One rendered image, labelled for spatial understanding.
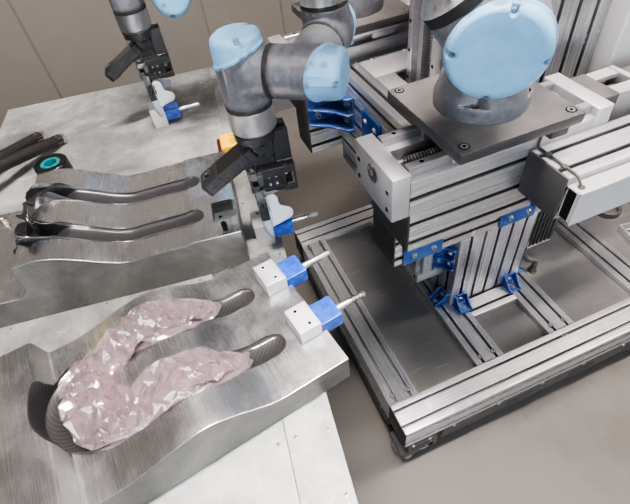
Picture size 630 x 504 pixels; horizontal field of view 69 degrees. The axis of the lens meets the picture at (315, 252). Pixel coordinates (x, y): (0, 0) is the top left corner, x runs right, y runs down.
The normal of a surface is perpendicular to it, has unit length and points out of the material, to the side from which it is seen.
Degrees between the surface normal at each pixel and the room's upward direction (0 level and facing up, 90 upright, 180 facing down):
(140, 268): 90
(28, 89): 90
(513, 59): 96
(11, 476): 0
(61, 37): 90
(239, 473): 0
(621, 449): 0
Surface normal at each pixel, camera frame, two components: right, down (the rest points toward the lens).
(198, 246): 0.25, 0.70
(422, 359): -0.10, -0.67
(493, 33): -0.17, 0.80
